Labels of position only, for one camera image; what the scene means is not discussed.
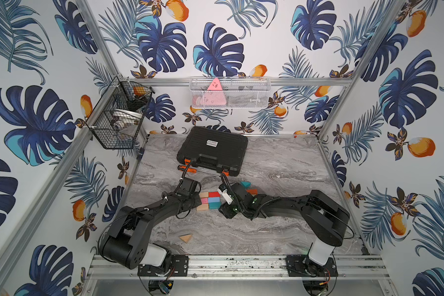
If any white mesh wall basket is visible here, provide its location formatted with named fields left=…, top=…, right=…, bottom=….
left=189, top=77, right=271, bottom=109

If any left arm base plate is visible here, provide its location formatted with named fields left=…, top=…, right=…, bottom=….
left=138, top=254, right=189, bottom=278

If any red block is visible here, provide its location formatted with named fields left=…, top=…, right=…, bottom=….
left=208, top=192, right=220, bottom=199

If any black wire basket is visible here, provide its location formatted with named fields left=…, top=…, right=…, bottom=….
left=85, top=76, right=155, bottom=150

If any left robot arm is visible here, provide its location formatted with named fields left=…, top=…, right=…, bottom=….
left=97, top=178, right=202, bottom=269

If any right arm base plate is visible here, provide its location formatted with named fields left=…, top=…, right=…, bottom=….
left=286, top=255, right=339, bottom=278

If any teal rectangular block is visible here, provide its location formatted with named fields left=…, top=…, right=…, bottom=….
left=208, top=202, right=221, bottom=209

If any aluminium front rail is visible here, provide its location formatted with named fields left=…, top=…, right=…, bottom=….
left=87, top=255, right=390, bottom=281

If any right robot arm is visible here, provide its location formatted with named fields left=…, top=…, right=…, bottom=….
left=218, top=183, right=350, bottom=266

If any light blue block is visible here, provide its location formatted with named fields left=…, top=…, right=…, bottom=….
left=208, top=197, right=221, bottom=204

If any natural wood triangle block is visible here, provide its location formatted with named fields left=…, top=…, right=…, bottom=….
left=179, top=234, right=193, bottom=244

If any pink triangle card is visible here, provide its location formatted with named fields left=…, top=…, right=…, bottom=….
left=201, top=78, right=227, bottom=107

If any orange handled screwdriver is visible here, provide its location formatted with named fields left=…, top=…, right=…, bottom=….
left=177, top=165, right=223, bottom=178

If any black plastic tool case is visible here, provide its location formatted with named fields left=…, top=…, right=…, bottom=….
left=176, top=127, right=249, bottom=176

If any teal triangle block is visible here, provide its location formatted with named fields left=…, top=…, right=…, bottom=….
left=240, top=181, right=251, bottom=189

